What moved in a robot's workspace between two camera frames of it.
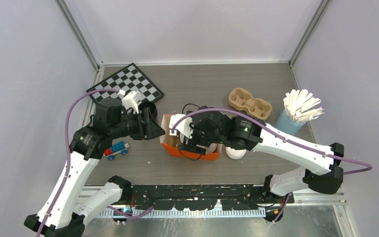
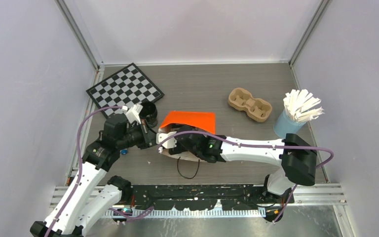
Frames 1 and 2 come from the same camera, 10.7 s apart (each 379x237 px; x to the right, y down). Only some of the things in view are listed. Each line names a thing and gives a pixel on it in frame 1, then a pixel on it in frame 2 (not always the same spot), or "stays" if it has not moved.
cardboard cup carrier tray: [241, 98] stays
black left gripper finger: [151, 128] to [146, 132]
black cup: [152, 107] stays
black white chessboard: [130, 78] stays
